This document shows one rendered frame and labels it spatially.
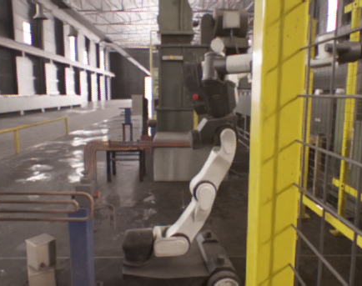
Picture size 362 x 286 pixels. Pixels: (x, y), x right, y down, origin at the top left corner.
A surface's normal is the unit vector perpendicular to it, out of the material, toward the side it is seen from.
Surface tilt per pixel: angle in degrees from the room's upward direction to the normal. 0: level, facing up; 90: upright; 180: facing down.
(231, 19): 90
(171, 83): 90
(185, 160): 90
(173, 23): 90
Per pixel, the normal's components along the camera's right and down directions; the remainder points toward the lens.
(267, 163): 0.02, 0.14
